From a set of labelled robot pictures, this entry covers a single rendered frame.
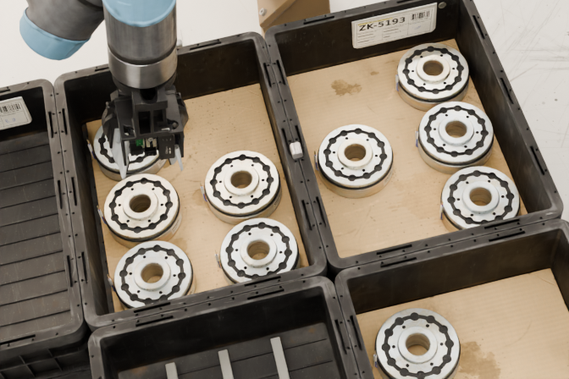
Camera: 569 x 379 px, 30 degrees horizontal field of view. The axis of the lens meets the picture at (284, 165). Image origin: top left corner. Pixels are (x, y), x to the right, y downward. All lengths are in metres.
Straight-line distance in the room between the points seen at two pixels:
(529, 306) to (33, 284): 0.65
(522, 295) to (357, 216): 0.24
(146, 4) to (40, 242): 0.52
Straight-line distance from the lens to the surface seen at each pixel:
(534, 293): 1.40
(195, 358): 1.37
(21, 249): 1.50
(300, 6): 1.68
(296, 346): 1.36
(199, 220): 1.46
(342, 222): 1.43
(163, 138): 1.22
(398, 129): 1.51
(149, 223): 1.43
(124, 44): 1.11
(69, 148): 1.44
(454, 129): 1.50
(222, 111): 1.55
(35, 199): 1.53
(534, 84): 1.74
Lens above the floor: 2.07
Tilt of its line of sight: 56 degrees down
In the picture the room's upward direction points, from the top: 8 degrees counter-clockwise
